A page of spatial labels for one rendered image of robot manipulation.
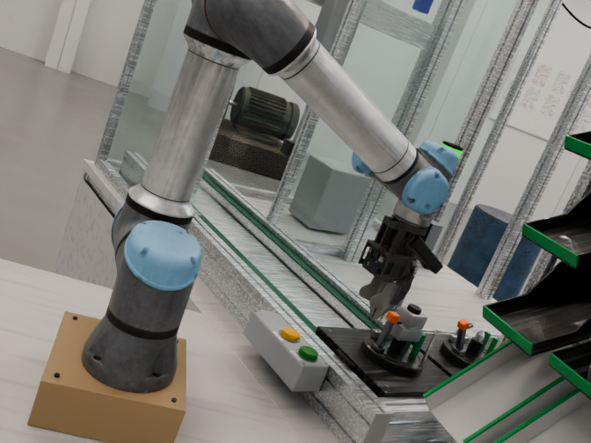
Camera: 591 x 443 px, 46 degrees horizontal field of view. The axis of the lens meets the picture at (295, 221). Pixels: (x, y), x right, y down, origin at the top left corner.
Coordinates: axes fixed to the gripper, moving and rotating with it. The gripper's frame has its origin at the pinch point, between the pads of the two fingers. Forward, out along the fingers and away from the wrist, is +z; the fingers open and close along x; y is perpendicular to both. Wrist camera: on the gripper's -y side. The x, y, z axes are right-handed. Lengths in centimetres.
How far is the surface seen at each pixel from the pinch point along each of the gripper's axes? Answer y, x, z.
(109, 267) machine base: 14, -93, 40
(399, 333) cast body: -6.6, 1.7, 3.4
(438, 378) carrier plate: -17.4, 7.2, 10.5
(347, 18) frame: -23, -76, -53
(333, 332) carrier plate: -0.3, -9.5, 10.5
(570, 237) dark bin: -7.7, 25.6, -30.1
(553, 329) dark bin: -8.8, 29.8, -14.9
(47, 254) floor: -22, -244, 107
